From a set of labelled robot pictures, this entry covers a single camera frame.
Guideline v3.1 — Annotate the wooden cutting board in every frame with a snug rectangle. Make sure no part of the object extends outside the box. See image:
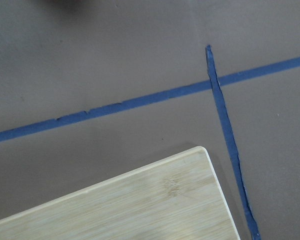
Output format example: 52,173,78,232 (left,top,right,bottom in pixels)
0,146,240,240

